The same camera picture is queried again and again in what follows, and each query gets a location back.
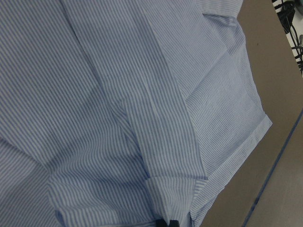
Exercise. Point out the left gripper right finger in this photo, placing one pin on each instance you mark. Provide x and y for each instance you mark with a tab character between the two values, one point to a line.
173	223

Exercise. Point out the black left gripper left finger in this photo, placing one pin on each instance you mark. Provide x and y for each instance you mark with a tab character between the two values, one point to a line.
161	223

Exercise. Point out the blue striped button shirt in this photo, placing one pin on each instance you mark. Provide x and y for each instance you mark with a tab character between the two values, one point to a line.
117	113

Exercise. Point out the crossing blue tape strip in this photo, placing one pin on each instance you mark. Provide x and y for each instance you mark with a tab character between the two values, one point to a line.
279	202

